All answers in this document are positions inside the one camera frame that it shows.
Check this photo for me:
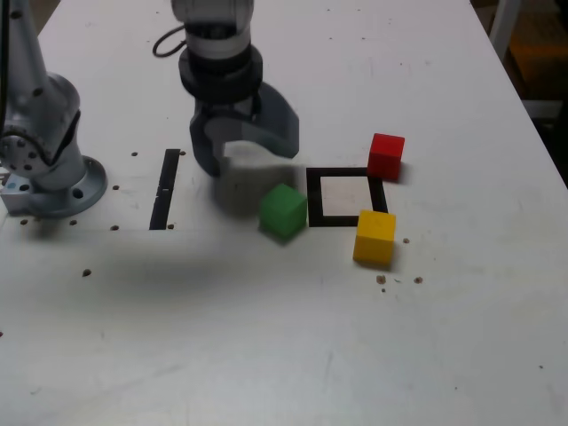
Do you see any green cube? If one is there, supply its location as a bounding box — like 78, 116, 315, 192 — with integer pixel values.
258, 183, 309, 243

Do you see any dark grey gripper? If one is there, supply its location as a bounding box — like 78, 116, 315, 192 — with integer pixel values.
189, 82, 301, 178

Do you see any black tape strip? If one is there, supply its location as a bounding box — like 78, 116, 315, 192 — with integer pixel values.
148, 148, 182, 231

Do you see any white shelf board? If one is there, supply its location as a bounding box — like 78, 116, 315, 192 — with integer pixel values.
523, 99, 564, 120

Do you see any black cable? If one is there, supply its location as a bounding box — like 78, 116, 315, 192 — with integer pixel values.
153, 24, 191, 59

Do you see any red cube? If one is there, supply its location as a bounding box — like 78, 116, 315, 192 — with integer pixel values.
367, 132, 406, 182

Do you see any white metal frame post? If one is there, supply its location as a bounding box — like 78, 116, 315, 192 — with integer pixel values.
487, 0, 527, 61

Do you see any black tape square outline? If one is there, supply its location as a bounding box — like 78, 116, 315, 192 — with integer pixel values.
305, 167, 390, 228

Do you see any yellow cube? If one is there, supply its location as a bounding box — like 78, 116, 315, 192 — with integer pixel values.
352, 209, 397, 269

